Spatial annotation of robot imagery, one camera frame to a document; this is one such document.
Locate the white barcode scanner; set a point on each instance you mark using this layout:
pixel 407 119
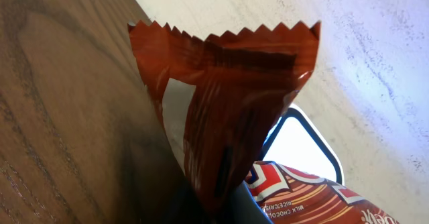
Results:
pixel 294 141

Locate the red toffee candy bar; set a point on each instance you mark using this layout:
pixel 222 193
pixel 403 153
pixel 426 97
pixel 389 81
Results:
pixel 218 98

